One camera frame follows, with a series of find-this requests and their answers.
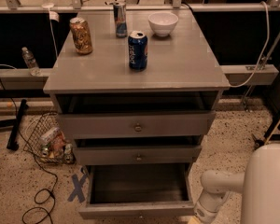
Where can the clear plastic water bottle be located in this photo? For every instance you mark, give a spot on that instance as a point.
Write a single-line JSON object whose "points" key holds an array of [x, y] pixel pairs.
{"points": [[30, 61]]}

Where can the grey bottom drawer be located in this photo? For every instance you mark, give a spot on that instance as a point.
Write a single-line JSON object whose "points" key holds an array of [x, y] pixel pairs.
{"points": [[138, 190]]}

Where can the wire basket with trash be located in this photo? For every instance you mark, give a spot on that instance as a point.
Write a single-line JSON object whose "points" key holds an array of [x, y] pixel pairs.
{"points": [[47, 142]]}

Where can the grey drawer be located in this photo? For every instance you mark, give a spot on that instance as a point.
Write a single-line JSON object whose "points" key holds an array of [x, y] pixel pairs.
{"points": [[138, 190], [136, 154], [135, 125]]}

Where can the grey top drawer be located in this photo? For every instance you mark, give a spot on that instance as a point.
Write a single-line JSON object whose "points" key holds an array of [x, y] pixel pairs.
{"points": [[135, 125]]}

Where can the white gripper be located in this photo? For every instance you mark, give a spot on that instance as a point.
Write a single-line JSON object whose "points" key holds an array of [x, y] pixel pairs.
{"points": [[203, 211]]}

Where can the blue Pepsi can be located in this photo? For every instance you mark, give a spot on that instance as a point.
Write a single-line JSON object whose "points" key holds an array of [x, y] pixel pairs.
{"points": [[137, 46]]}

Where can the black metal bar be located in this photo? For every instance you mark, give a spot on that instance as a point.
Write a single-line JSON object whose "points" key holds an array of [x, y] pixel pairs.
{"points": [[12, 141]]}

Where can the grey wooden drawer cabinet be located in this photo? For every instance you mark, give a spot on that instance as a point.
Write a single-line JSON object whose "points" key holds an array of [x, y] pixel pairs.
{"points": [[182, 75]]}

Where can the grey middle drawer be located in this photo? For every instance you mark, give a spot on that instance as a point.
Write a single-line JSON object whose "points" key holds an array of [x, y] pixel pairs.
{"points": [[136, 154]]}

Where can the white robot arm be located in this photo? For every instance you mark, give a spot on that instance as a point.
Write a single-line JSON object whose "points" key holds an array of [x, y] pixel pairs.
{"points": [[259, 186]]}

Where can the white ceramic bowl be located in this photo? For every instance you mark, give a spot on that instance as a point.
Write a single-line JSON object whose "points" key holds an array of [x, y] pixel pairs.
{"points": [[162, 23]]}

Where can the slim Red Bull can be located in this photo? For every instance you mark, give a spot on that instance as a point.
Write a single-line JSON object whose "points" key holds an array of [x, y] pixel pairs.
{"points": [[119, 11]]}

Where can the black wheeled cart frame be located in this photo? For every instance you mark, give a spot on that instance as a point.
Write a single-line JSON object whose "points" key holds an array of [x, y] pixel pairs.
{"points": [[270, 135]]}

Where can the gold soda can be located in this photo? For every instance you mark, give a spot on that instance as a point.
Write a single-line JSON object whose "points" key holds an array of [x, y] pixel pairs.
{"points": [[81, 35]]}

